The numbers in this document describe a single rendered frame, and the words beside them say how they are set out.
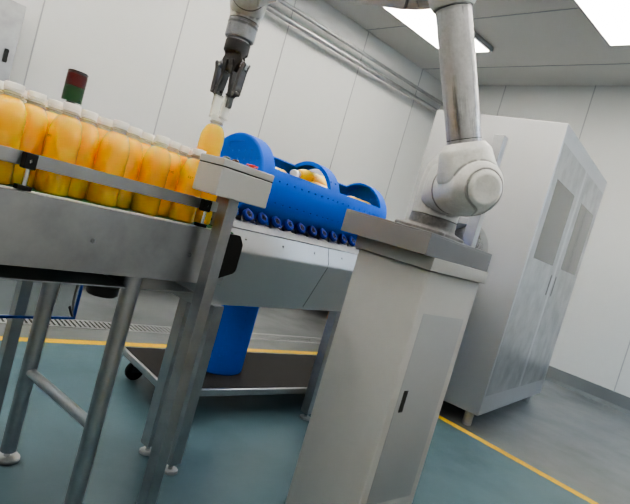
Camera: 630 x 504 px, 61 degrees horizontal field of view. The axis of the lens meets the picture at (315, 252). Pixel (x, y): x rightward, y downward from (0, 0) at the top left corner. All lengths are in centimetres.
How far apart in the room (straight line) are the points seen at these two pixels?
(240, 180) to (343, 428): 85
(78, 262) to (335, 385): 90
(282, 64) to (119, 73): 182
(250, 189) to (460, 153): 59
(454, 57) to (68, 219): 109
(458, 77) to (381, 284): 65
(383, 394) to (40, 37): 421
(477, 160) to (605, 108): 560
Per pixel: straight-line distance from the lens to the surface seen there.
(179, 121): 554
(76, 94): 195
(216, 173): 144
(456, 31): 163
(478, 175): 152
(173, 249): 153
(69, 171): 135
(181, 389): 162
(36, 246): 133
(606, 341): 654
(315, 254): 215
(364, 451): 175
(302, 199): 199
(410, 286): 164
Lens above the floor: 101
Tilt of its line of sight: 3 degrees down
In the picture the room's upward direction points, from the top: 16 degrees clockwise
